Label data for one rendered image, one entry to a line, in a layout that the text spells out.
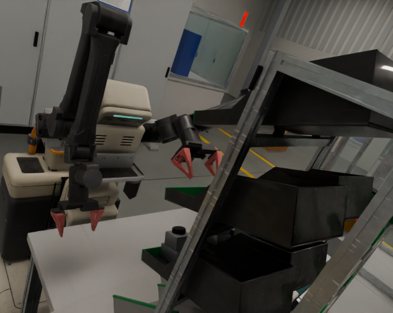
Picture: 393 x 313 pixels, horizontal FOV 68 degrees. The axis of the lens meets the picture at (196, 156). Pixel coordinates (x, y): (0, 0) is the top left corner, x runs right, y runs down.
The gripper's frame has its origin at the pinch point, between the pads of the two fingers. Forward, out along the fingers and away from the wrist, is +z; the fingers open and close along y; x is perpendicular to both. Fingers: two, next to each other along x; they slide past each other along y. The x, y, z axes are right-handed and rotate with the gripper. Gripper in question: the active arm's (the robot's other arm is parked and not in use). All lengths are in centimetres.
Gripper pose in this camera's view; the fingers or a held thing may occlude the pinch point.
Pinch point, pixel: (204, 175)
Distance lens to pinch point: 80.4
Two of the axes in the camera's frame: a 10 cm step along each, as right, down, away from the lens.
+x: -5.4, 5.7, 6.2
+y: 7.8, 0.6, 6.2
